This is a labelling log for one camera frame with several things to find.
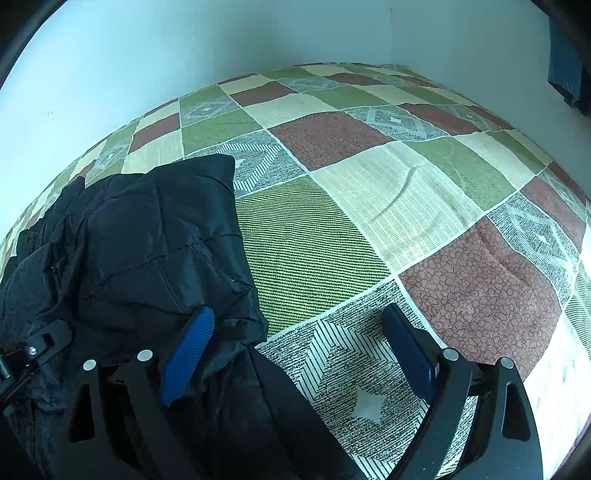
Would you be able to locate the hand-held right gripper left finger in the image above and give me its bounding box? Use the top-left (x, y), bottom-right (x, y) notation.
top-left (52, 306), bottom-right (217, 480)

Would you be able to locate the black puffer jacket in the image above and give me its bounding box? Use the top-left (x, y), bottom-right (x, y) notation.
top-left (0, 154), bottom-right (362, 480)

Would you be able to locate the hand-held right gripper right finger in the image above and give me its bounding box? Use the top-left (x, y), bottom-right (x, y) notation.
top-left (382, 304), bottom-right (544, 480)

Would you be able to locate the blue curtain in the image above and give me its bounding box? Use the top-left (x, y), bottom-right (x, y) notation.
top-left (547, 18), bottom-right (586, 110)

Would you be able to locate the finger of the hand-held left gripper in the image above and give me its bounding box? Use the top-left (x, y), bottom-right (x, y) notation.
top-left (0, 319), bottom-right (75, 403)

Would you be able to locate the checkered patchwork bedspread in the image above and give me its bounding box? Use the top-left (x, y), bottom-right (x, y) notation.
top-left (0, 62), bottom-right (591, 478)

